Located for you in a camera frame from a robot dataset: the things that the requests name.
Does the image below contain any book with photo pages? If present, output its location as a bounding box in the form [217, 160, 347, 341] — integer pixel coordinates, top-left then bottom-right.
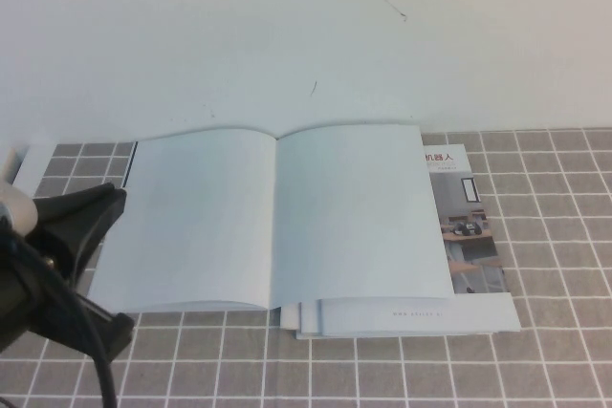
[88, 123, 456, 314]

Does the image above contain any grey white-grid tablecloth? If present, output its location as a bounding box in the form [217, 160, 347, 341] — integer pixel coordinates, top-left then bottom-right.
[0, 126, 612, 408]

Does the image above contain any white stacked booklet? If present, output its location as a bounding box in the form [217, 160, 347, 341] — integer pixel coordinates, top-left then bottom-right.
[279, 303, 303, 332]
[295, 301, 502, 341]

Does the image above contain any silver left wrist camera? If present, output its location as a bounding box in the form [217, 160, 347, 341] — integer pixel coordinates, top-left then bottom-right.
[0, 181, 40, 238]

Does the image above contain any brochure with robot office cover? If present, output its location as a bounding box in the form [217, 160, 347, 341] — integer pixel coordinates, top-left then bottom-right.
[318, 142, 522, 336]

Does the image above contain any beige wooden strip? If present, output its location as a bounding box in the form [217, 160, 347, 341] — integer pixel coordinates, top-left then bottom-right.
[0, 140, 23, 185]

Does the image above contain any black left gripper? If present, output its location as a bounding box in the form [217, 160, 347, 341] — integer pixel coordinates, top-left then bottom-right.
[0, 182, 136, 363]

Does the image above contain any black left camera cable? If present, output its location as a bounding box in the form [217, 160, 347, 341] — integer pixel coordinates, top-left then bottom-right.
[0, 224, 119, 408]

